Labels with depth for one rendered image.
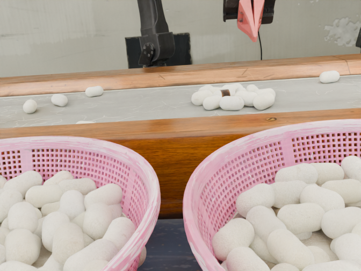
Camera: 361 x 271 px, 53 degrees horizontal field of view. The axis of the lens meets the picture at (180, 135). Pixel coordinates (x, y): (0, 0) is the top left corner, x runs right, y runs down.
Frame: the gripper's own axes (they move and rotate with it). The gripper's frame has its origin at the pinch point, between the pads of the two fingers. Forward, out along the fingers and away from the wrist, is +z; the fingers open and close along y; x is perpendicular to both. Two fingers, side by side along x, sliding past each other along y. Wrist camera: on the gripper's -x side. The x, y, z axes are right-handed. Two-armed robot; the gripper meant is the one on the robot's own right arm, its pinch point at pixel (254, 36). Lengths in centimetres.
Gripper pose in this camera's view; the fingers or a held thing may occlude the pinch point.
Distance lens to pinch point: 71.0
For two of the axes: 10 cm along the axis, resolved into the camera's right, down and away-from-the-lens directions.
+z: 0.3, 8.6, -5.1
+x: 0.7, 5.1, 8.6
